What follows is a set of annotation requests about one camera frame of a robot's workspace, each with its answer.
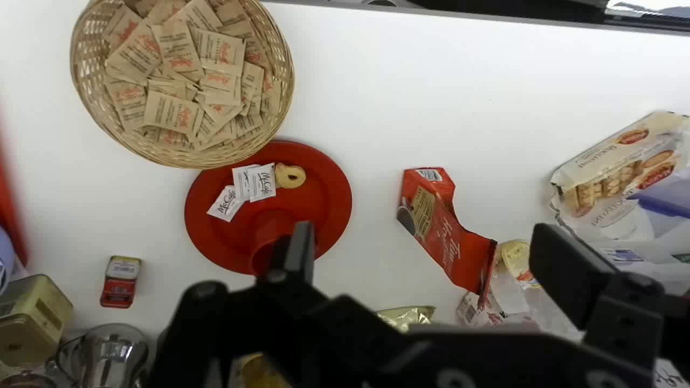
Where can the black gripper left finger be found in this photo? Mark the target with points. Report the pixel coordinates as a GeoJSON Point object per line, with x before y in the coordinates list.
{"type": "Point", "coordinates": [303, 251]}

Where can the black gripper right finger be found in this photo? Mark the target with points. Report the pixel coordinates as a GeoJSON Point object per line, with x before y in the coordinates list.
{"type": "Point", "coordinates": [569, 270]}

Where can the orange red snack bag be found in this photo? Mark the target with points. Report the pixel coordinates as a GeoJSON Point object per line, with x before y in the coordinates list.
{"type": "Point", "coordinates": [439, 226]}

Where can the red round plate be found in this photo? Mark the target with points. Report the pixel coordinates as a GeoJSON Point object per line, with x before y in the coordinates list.
{"type": "Point", "coordinates": [316, 206]}

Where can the white paper sachet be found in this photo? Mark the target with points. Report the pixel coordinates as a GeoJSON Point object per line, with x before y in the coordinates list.
{"type": "Point", "coordinates": [253, 182]}
{"type": "Point", "coordinates": [226, 203]}

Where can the biscuit package with red label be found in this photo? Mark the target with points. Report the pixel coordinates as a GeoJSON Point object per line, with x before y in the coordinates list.
{"type": "Point", "coordinates": [617, 164]}

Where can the gold foil packet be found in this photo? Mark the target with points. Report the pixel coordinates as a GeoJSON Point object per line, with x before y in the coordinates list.
{"type": "Point", "coordinates": [406, 314]}

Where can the small red tin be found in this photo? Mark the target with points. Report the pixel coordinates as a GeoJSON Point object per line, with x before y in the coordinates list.
{"type": "Point", "coordinates": [121, 281]}

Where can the brown sugar packet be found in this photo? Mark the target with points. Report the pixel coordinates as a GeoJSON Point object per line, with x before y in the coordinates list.
{"type": "Point", "coordinates": [175, 44]}
{"type": "Point", "coordinates": [126, 102]}
{"type": "Point", "coordinates": [134, 51]}
{"type": "Point", "coordinates": [219, 48]}
{"type": "Point", "coordinates": [173, 114]}

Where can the shiny metal pot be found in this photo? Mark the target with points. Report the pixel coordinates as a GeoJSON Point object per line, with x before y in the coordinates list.
{"type": "Point", "coordinates": [105, 355]}

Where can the flat wicker basket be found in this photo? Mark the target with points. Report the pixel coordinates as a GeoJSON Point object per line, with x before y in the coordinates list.
{"type": "Point", "coordinates": [93, 86]}

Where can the cream square tin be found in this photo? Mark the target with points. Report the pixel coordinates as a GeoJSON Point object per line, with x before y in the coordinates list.
{"type": "Point", "coordinates": [34, 320]}

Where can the red flat object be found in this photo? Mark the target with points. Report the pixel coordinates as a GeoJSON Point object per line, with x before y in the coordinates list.
{"type": "Point", "coordinates": [10, 206]}

